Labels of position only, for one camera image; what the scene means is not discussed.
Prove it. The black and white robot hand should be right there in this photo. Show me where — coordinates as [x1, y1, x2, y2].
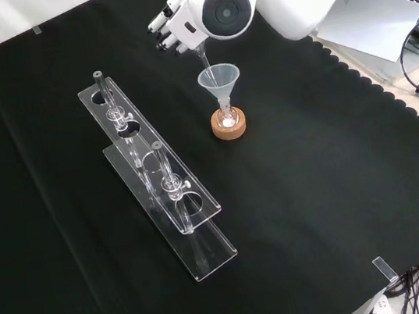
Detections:
[142, 0, 214, 61]

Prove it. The translucent plastic funnel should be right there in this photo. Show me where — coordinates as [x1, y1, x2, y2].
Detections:
[196, 62, 246, 114]

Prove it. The small round-bottom glass flask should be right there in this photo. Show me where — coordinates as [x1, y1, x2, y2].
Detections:
[213, 98, 239, 130]

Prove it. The clear acrylic funnel stand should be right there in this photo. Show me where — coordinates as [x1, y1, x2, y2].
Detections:
[74, 54, 242, 297]

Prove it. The pale board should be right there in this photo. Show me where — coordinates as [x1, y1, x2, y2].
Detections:
[306, 0, 419, 76]

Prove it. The black bench cloth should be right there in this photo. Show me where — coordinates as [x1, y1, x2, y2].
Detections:
[0, 0, 419, 314]

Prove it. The white power strip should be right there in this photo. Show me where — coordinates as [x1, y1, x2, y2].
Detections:
[353, 292, 396, 314]

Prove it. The cork ring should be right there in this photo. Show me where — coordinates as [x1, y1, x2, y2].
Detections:
[208, 104, 250, 142]

